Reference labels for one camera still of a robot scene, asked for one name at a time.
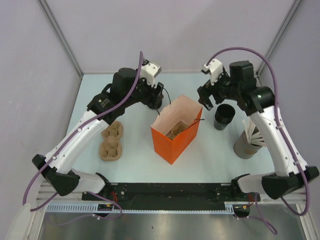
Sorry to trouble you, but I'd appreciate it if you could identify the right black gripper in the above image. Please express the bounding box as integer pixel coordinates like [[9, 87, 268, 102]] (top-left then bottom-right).
[[197, 67, 241, 111]]

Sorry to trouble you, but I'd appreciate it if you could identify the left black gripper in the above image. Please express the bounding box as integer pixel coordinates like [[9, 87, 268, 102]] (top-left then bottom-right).
[[122, 68, 164, 109]]

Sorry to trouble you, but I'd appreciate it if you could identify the stack of black cups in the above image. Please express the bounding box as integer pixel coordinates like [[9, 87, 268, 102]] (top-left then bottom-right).
[[213, 104, 236, 131]]

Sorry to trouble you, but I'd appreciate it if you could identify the brown cup carrier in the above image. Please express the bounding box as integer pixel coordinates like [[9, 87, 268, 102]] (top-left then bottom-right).
[[165, 120, 190, 140], [99, 121, 124, 162]]

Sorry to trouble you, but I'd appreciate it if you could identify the orange paper bag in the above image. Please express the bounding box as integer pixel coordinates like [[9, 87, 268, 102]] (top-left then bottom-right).
[[150, 94, 204, 165]]

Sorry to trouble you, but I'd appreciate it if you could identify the stack of black lids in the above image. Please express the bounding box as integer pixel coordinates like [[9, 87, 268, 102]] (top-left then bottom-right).
[[147, 99, 163, 110]]

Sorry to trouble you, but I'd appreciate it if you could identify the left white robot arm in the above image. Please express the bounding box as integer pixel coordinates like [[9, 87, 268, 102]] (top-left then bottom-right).
[[32, 63, 164, 200]]

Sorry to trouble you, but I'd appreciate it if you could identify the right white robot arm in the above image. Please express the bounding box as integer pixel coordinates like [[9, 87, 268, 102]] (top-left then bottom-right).
[[197, 59, 320, 201]]

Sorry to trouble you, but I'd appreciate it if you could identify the grey straw holder cup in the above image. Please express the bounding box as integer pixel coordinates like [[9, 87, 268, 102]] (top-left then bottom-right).
[[233, 131, 262, 159]]

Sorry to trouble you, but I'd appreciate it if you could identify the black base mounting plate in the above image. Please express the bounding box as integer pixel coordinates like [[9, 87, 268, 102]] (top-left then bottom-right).
[[98, 182, 255, 207]]

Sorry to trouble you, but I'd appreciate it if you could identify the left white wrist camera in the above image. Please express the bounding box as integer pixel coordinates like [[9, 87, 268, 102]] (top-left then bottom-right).
[[139, 59, 162, 87]]

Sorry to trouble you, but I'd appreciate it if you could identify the white slotted cable duct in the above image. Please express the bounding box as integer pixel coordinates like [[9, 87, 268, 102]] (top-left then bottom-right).
[[45, 202, 249, 215]]

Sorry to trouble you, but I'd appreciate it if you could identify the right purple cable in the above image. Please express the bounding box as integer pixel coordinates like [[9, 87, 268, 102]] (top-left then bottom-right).
[[209, 46, 311, 236]]

